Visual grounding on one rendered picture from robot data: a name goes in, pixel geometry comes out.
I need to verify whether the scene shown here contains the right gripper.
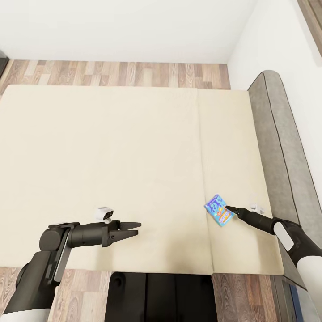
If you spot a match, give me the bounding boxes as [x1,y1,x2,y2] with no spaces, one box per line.
[226,206,264,230]

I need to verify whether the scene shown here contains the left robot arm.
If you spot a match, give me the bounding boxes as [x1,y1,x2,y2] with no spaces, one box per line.
[0,207,142,322]

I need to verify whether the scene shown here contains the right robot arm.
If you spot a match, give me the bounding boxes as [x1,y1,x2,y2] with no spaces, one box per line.
[226,203,322,322]

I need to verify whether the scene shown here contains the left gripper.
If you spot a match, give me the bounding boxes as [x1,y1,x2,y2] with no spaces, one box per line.
[82,220,142,247]

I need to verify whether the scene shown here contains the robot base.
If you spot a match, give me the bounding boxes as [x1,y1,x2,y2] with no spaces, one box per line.
[104,271,218,322]

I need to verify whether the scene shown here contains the board game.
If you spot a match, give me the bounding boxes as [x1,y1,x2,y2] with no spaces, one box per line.
[204,194,235,227]

